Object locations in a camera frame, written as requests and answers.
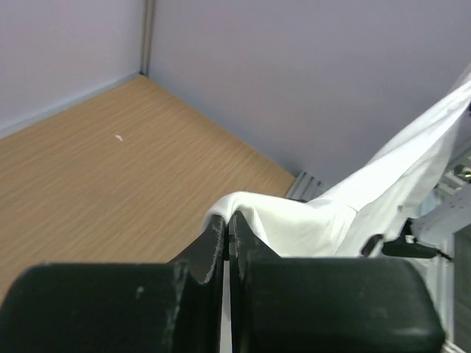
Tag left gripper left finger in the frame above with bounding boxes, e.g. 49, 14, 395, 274
1, 216, 225, 352

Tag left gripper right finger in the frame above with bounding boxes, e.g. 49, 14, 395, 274
228, 213, 445, 352

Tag white printed t-shirt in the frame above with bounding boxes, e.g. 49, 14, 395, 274
201, 69, 470, 257

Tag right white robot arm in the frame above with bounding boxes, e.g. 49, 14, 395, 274
381, 155, 470, 263

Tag right aluminium frame post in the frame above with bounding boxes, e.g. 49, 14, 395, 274
139, 0, 157, 76

